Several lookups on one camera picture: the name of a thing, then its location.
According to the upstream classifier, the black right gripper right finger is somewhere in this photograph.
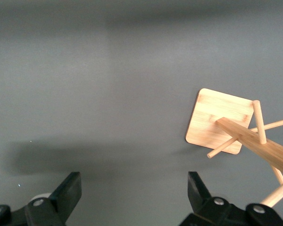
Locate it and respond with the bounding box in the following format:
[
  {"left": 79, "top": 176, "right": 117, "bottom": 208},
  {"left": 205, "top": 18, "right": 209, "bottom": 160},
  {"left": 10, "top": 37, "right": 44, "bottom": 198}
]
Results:
[{"left": 178, "top": 171, "right": 234, "bottom": 226}]

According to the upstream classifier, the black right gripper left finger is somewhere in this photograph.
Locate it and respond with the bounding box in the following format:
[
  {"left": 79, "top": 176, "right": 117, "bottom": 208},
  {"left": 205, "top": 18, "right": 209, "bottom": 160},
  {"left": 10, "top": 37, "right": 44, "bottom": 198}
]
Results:
[{"left": 24, "top": 171, "right": 82, "bottom": 226}]

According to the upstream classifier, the wooden cup rack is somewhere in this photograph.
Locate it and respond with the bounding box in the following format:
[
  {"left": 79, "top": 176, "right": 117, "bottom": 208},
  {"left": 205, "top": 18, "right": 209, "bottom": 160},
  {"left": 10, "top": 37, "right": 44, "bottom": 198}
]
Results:
[{"left": 185, "top": 88, "right": 283, "bottom": 208}]

